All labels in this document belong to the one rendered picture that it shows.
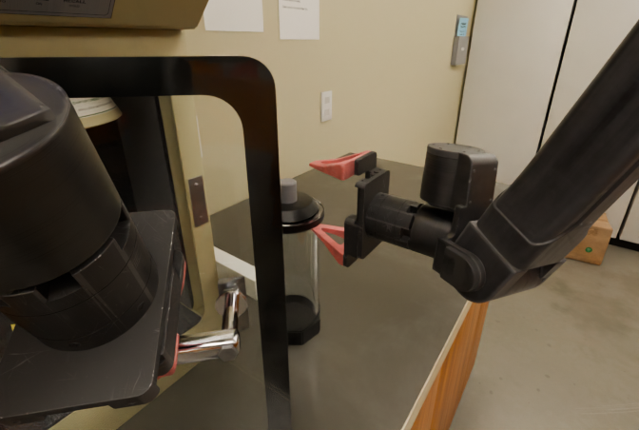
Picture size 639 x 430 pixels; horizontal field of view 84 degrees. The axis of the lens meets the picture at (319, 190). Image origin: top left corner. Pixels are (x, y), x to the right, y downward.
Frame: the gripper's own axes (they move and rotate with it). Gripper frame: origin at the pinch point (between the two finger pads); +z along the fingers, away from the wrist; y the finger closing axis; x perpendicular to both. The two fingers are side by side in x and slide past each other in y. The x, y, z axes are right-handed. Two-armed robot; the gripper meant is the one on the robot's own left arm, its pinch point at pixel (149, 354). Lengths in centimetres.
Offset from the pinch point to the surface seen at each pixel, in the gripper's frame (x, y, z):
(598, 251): 226, -85, 160
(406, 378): 27.4, -2.4, 29.8
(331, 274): 22, -27, 41
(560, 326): 159, -40, 151
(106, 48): -5.4, -26.6, -9.1
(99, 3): -3.7, -24.1, -14.1
